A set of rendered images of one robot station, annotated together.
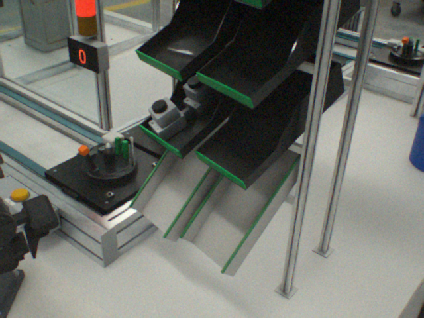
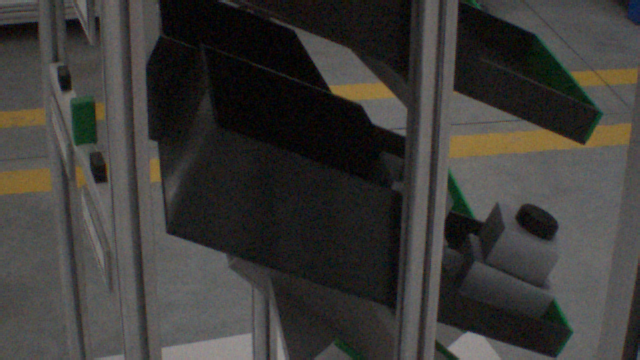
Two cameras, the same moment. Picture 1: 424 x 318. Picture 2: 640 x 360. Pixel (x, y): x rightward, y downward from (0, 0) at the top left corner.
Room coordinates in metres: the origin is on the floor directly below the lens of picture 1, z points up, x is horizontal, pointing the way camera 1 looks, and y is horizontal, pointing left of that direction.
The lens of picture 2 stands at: (1.57, 0.37, 1.68)
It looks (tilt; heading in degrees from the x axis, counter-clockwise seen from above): 28 degrees down; 213
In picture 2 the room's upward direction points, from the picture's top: 1 degrees clockwise
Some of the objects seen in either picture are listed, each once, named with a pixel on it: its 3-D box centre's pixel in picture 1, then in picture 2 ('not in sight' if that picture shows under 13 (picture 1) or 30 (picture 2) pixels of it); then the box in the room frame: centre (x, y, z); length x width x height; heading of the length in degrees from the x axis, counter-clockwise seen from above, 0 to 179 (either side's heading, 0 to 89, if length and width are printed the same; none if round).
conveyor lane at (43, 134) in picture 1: (51, 145); not in sight; (1.29, 0.48, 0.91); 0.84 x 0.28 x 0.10; 52
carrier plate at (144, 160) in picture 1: (110, 171); not in sight; (1.09, 0.26, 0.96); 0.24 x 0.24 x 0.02; 52
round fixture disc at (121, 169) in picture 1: (110, 165); not in sight; (1.09, 0.26, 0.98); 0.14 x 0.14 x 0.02
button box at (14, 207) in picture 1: (22, 205); not in sight; (0.97, 0.46, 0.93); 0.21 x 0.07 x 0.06; 52
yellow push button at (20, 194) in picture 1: (20, 195); not in sight; (0.97, 0.46, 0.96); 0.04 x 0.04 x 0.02
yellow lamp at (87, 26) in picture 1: (87, 23); not in sight; (1.30, 0.33, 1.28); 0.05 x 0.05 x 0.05
